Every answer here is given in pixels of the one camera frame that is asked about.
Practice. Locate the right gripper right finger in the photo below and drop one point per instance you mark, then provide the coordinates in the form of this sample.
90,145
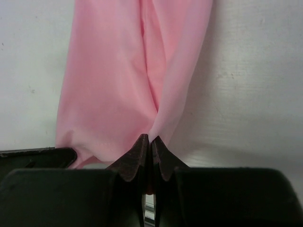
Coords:
220,196

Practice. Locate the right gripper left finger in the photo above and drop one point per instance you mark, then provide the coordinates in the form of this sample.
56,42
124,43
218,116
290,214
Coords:
38,188

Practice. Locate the pink t shirt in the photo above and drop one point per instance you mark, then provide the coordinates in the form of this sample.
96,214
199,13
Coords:
128,70

